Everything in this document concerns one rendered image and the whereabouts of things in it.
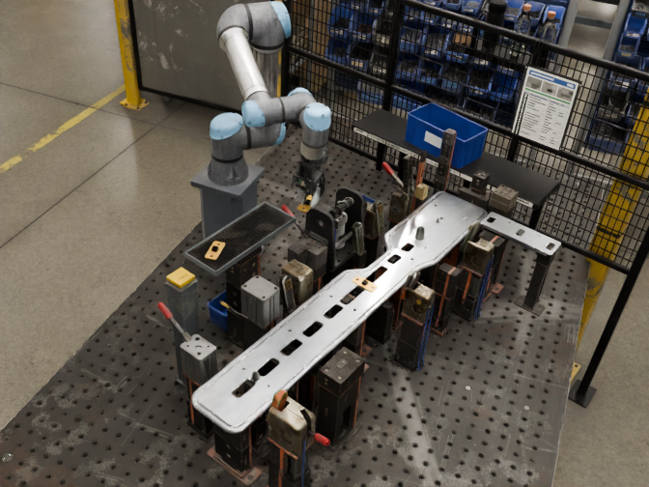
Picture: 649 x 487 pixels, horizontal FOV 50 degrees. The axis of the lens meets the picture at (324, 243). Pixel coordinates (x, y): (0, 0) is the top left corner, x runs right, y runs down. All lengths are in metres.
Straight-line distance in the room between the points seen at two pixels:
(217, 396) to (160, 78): 3.60
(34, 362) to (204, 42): 2.44
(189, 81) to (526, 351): 3.32
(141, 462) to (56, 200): 2.60
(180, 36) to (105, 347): 2.91
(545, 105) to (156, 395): 1.80
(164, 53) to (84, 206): 1.32
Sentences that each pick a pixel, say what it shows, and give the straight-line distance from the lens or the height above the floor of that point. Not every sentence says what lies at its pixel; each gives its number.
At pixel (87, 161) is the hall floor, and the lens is 4.91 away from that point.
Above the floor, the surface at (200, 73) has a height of 0.39.
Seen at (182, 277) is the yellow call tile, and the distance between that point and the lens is 2.10.
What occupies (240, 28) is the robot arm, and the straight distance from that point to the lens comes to 2.26.
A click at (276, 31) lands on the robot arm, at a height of 1.67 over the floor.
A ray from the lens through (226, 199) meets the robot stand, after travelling 2.58.
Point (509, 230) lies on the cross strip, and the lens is 2.68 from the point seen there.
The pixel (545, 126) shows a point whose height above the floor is 1.23.
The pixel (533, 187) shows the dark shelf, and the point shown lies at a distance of 2.91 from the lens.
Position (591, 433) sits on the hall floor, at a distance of 3.45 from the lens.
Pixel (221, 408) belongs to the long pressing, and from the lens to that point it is 1.96.
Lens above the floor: 2.54
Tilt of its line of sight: 39 degrees down
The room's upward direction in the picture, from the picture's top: 4 degrees clockwise
